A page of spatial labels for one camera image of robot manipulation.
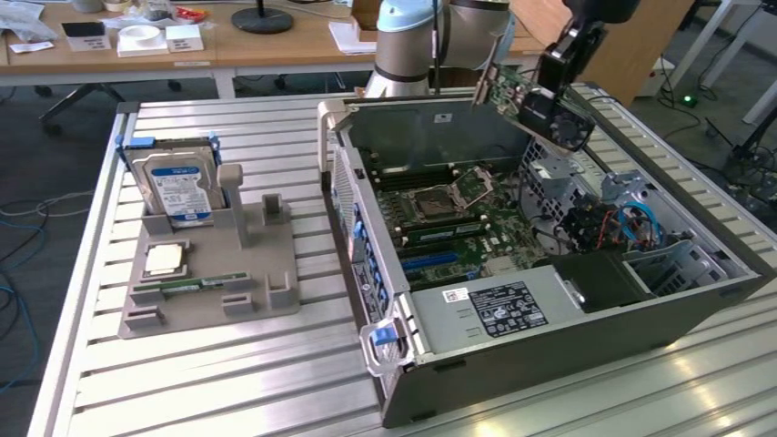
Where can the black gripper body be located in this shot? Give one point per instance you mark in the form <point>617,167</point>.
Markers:
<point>601,9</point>

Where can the graphics card with black fan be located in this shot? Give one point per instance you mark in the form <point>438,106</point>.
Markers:
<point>547,114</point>

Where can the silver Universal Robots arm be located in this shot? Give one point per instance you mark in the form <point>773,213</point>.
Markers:
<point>400,45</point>

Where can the wooden cabinet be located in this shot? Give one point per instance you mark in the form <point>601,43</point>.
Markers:
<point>644,50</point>

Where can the silver metal drive cage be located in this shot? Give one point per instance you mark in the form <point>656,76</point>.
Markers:
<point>555,182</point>

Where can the metal socket cover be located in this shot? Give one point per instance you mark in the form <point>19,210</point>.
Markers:
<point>471,186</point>

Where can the black RAM slot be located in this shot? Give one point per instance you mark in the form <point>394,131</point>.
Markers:
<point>416,183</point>
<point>412,172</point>

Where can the white paper stack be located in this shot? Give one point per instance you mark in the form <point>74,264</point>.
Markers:
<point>350,41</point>

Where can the green motherboard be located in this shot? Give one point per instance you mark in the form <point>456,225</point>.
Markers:
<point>504,223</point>

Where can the CPU socket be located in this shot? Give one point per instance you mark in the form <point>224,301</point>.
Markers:
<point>434,205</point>

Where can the wooden desk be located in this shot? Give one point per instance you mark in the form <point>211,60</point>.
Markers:
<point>274,45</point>

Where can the black plastic shroud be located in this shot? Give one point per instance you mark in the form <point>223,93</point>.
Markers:
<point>601,277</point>

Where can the blue expansion slot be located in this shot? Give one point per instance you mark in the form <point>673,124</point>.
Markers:
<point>431,260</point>

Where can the black round lamp base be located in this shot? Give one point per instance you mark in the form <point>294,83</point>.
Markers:
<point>263,20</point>

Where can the silver disk bay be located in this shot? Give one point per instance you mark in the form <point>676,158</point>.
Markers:
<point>685,268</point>

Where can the grey power supply unit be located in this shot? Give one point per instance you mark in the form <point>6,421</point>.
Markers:
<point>486,309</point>

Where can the red packet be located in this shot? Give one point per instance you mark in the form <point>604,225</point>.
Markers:
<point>191,14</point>

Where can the white labelled box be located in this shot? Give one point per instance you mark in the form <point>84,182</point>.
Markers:
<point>183,38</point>

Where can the open grey PC case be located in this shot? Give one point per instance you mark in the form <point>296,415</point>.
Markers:
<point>547,364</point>

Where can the blue case latch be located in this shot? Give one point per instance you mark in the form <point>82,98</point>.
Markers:
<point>382,338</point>

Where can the flat white box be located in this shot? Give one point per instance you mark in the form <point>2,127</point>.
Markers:
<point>143,50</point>

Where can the hard disk in blue caddy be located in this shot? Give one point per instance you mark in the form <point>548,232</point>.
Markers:
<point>176,191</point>

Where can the white tape roll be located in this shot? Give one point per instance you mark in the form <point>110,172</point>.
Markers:
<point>139,34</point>

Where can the grey parts rack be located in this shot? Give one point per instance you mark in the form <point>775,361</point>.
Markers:
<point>207,255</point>

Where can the black box on white stand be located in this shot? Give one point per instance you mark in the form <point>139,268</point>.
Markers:
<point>84,29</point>

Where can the CPU chip with metal lid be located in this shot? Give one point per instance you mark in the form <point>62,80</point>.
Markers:
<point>164,260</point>

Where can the black office chair base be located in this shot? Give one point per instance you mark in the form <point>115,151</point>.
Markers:
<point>79,98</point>

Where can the loose green RAM stick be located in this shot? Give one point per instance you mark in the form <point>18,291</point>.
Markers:
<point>182,287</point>

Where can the white card with red print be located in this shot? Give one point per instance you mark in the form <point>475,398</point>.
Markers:
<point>31,47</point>

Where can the white table frame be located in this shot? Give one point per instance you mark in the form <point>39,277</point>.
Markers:
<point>716,45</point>

